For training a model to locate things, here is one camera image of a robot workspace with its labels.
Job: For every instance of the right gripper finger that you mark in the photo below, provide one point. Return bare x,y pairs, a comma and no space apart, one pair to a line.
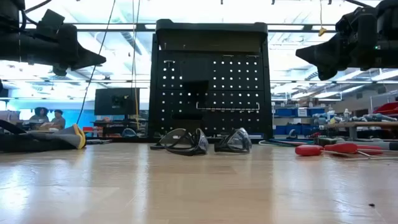
323,51
328,72

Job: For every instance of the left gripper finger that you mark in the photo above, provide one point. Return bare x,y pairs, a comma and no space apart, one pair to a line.
85,57

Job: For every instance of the clear black safety glasses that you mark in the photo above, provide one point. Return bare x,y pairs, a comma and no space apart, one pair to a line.
233,149
186,152

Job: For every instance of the white bottle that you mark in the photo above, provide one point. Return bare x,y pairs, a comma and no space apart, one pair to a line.
346,115

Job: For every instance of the black computer monitor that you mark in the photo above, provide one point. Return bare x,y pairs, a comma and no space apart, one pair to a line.
105,101

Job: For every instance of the blue storage bins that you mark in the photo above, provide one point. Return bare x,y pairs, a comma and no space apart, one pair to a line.
286,112

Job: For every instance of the red storage bin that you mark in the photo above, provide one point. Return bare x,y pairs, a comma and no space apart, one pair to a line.
388,109

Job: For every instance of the person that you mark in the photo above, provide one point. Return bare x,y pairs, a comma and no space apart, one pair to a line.
39,113
58,119

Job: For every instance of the black pegboard cart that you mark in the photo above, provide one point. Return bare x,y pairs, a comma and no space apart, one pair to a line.
267,93

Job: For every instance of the wooden workbench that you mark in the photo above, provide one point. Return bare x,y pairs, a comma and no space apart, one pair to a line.
373,124

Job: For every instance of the grey glove yellow cuff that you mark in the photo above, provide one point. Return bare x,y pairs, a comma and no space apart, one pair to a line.
62,137

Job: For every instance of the black pen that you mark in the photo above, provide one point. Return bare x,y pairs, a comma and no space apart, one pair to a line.
99,141

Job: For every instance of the black work glove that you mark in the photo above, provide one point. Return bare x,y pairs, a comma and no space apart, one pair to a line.
18,144

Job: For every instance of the black pegboard box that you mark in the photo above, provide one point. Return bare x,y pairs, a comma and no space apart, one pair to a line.
196,70

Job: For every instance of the black storage bin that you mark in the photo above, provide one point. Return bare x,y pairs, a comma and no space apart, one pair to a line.
186,129

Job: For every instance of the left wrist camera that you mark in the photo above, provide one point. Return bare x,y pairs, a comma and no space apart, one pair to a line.
49,23

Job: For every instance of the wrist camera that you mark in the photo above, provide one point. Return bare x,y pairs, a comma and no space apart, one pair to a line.
49,23
357,18

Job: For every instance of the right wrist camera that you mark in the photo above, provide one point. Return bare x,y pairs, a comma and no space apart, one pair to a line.
357,18

